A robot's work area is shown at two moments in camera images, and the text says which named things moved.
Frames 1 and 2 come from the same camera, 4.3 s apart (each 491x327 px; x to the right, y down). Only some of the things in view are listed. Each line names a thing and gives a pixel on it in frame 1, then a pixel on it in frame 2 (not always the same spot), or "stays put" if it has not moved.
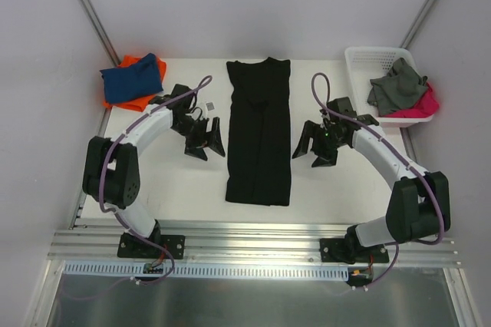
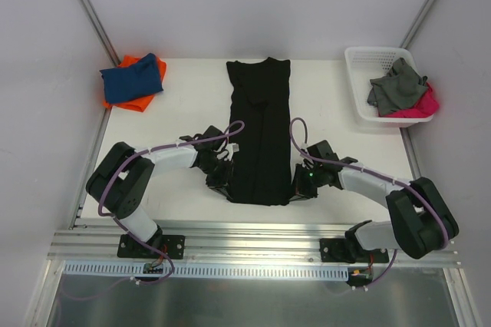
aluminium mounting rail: (239, 244) stays put
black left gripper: (201, 135) to (219, 180)
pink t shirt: (427, 105) stays put
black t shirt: (259, 142) stays put
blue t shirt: (140, 79) stays put
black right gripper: (319, 141) to (304, 188)
